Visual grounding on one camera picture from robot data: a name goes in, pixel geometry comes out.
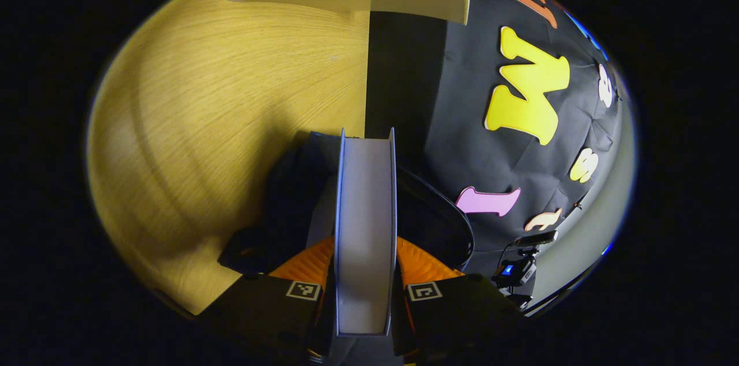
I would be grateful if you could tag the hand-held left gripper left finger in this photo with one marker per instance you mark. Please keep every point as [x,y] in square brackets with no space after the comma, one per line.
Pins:
[271,314]

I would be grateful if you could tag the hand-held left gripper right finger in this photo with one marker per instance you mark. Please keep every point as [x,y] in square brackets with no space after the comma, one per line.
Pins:
[456,314]

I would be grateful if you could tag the blue schoolbag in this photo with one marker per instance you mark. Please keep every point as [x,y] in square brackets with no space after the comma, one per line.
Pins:
[427,210]

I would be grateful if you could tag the grey book with dark picture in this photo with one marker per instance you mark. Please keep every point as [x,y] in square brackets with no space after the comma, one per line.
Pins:
[365,227]

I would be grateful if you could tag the black backdrop cloth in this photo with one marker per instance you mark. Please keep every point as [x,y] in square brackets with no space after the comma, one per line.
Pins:
[479,123]

